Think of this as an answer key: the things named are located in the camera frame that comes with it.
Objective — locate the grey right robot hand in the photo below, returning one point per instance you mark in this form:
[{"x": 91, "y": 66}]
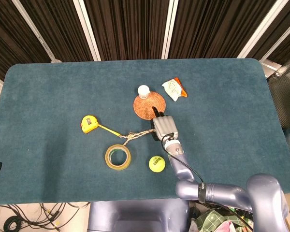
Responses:
[{"x": 164, "y": 126}]

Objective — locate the yellow tape measure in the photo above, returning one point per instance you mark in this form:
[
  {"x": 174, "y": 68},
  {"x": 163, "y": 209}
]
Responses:
[{"x": 89, "y": 123}]

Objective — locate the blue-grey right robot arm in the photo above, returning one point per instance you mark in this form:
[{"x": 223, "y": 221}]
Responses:
[{"x": 183, "y": 169}]

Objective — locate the clear yellowish packing tape roll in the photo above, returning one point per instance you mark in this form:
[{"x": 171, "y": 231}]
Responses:
[{"x": 118, "y": 157}]

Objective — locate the round woven orange coaster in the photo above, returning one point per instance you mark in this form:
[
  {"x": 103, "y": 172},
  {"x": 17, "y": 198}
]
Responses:
[{"x": 147, "y": 107}]

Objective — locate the yellow-green tennis ball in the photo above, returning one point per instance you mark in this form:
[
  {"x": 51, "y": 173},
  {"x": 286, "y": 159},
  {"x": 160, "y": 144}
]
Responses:
[{"x": 157, "y": 163}]

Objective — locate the white and orange snack packet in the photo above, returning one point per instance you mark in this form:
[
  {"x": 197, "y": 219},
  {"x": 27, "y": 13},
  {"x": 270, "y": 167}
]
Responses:
[{"x": 174, "y": 90}]

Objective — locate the small white lidded jar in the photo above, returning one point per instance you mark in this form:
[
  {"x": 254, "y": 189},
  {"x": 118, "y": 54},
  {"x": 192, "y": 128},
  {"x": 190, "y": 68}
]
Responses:
[{"x": 143, "y": 91}]

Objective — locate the teal fabric table mat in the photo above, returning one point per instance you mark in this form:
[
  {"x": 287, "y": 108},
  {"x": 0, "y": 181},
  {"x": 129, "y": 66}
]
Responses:
[{"x": 50, "y": 96}]

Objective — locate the blue-grey robot torso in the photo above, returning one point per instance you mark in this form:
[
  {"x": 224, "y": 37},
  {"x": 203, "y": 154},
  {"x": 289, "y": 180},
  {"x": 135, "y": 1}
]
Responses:
[{"x": 135, "y": 215}]

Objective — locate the green checked cloth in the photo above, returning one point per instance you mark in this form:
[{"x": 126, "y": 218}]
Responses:
[{"x": 212, "y": 218}]

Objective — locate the black mesh panel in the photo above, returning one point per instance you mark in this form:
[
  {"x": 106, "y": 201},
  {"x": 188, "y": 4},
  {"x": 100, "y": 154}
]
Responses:
[{"x": 285, "y": 101}]

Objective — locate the white frame post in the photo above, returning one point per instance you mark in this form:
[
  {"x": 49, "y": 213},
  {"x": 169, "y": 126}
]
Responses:
[
  {"x": 261, "y": 29},
  {"x": 280, "y": 41},
  {"x": 33, "y": 29},
  {"x": 170, "y": 29},
  {"x": 87, "y": 29}
]

